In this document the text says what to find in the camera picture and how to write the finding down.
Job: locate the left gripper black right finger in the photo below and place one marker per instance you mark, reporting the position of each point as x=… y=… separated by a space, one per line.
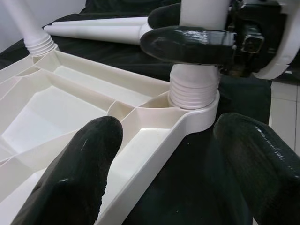
x=262 y=168

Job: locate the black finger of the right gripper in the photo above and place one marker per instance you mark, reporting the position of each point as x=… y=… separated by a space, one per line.
x=166 y=16
x=187 y=45

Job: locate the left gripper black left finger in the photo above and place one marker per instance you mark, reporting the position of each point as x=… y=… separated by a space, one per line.
x=77 y=175

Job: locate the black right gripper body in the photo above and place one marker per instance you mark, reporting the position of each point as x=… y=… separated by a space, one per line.
x=255 y=23

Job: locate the white plastic table top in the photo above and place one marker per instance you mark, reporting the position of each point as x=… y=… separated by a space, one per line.
x=70 y=98

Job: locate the black fabric table cover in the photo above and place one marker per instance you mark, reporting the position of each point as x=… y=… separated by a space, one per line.
x=105 y=51

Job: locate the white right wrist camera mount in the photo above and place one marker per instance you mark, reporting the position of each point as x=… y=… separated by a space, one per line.
x=290 y=35

